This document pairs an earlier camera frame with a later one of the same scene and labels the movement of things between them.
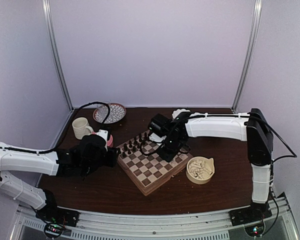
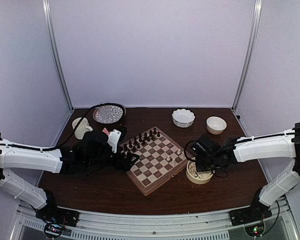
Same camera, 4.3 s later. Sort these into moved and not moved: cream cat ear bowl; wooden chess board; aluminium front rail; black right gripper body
Moved: black right gripper body
Not moved: aluminium front rail; wooden chess board; cream cat ear bowl
